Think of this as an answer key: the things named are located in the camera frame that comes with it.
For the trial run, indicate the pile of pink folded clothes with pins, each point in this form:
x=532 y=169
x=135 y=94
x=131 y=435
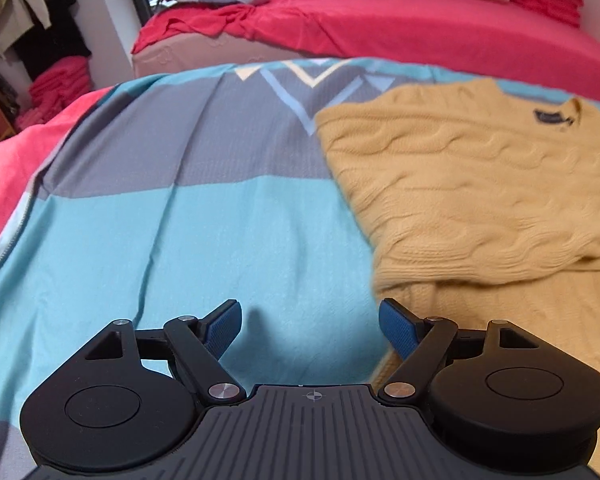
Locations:
x=60 y=87

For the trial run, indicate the blue grey patterned blanket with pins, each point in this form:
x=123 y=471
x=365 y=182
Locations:
x=220 y=220

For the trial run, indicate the red bed sheet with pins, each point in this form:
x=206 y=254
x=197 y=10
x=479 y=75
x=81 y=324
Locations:
x=380 y=20

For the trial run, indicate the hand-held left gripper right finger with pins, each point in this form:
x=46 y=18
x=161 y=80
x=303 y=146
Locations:
x=397 y=327

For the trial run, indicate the pink bed cover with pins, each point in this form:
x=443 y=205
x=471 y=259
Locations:
x=15 y=160

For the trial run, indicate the hanging dark and light clothes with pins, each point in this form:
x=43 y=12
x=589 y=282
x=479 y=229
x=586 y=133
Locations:
x=25 y=5

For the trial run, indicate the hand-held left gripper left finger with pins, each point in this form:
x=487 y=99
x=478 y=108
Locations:
x=224 y=327

